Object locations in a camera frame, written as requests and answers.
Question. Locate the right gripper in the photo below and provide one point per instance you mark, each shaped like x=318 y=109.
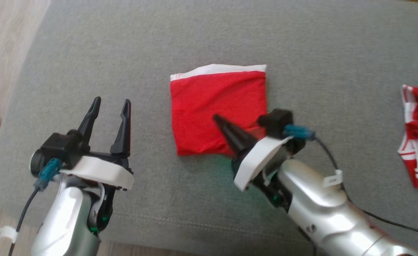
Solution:
x=258 y=160

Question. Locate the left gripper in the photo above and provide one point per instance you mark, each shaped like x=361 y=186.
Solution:
x=102 y=172

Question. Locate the small red garment white trim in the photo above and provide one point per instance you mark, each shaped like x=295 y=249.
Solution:
x=208 y=106

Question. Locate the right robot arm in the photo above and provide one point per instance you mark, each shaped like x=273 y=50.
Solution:
x=319 y=213

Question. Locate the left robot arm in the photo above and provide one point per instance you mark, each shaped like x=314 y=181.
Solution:
x=66 y=220

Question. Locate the large grey sofa chaise cushion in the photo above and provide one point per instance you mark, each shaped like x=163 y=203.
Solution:
x=123 y=53

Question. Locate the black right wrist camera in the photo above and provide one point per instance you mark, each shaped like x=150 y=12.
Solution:
x=276 y=121

